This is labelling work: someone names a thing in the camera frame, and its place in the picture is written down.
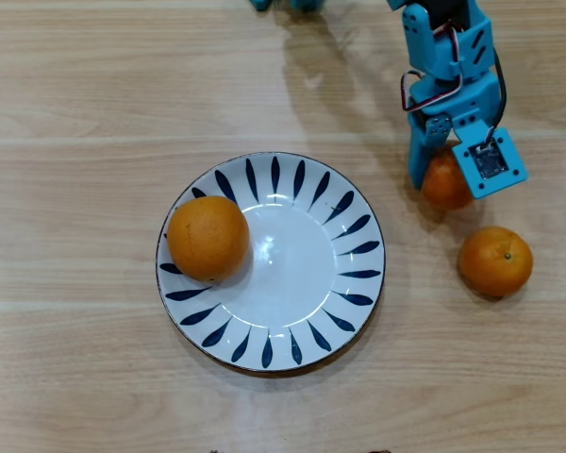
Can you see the small reddish orange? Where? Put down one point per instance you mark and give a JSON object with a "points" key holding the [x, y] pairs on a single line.
{"points": [[445, 186]]}

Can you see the orange with green stem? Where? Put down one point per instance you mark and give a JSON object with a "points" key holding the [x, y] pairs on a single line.
{"points": [[495, 262]]}

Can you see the white plate blue leaf pattern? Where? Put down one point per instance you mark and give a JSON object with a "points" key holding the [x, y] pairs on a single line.
{"points": [[292, 264]]}

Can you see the teal robot base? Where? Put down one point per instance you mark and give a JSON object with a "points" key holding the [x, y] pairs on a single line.
{"points": [[261, 4]]}

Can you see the large orange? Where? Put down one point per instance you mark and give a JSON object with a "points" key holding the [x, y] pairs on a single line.
{"points": [[207, 238]]}

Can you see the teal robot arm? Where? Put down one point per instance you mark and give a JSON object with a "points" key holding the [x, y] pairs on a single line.
{"points": [[417, 42]]}

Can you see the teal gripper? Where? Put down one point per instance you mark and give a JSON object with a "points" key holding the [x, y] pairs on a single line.
{"points": [[439, 128]]}

